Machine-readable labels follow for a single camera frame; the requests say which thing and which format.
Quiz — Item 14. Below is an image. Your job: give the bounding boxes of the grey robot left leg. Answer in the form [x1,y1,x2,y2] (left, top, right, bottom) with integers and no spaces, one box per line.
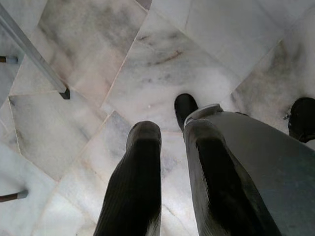
[174,93,315,236]

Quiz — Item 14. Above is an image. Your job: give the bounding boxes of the grey robot right leg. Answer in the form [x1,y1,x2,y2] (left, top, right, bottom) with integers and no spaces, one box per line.
[286,97,315,143]

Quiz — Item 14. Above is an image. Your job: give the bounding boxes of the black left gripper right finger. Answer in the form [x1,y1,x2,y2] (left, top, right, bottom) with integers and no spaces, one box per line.
[183,117,283,236]

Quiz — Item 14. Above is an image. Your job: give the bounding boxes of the grey robot leg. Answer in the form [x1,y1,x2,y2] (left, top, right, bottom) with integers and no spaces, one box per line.
[174,93,315,236]
[286,97,315,143]

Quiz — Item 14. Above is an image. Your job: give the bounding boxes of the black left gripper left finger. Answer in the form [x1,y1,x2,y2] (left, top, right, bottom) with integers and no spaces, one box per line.
[93,120,162,236]

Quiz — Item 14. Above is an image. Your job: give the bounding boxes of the silver metal clothes rack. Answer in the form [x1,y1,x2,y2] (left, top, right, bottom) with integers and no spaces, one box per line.
[0,3,71,100]

